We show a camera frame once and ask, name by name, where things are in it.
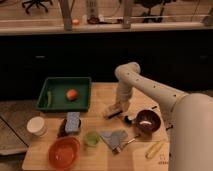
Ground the black office chair right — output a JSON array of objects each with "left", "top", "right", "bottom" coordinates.
[{"left": 134, "top": 0, "right": 176, "bottom": 23}]

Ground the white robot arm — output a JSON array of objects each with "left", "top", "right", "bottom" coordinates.
[{"left": 115, "top": 62, "right": 213, "bottom": 171}]

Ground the orange tomato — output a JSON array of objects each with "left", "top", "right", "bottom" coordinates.
[{"left": 66, "top": 89, "right": 78, "bottom": 101}]

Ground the dark red bowl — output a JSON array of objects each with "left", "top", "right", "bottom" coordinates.
[{"left": 135, "top": 110, "right": 161, "bottom": 134}]

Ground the green plastic tray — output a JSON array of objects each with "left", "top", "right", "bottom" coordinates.
[{"left": 36, "top": 77, "right": 91, "bottom": 112}]

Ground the orange plastic bowl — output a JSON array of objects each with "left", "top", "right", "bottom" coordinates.
[{"left": 48, "top": 137, "right": 80, "bottom": 171}]

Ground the green pepper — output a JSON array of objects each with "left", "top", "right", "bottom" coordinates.
[{"left": 47, "top": 91, "right": 52, "bottom": 107}]

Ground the black office chair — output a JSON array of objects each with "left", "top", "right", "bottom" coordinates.
[
  {"left": 134, "top": 0, "right": 176, "bottom": 23},
  {"left": 21, "top": 0, "right": 53, "bottom": 14}
]

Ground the black round knob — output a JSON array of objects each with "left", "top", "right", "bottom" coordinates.
[{"left": 124, "top": 116, "right": 135, "bottom": 125}]

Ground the white cup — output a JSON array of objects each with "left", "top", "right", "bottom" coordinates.
[{"left": 27, "top": 116, "right": 47, "bottom": 136}]

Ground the yellow corn cob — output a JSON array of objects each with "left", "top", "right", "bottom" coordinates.
[{"left": 145, "top": 140, "right": 165, "bottom": 160}]

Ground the green plastic cup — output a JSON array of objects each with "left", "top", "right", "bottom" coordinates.
[{"left": 84, "top": 131, "right": 100, "bottom": 147}]

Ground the orange ball on shelf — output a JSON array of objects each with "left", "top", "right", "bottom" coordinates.
[{"left": 72, "top": 19, "right": 80, "bottom": 26}]

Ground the blue grey cloth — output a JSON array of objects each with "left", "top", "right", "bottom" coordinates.
[{"left": 99, "top": 130, "right": 128, "bottom": 150}]

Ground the blue sponge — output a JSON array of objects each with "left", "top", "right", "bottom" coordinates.
[{"left": 65, "top": 112, "right": 80, "bottom": 134}]

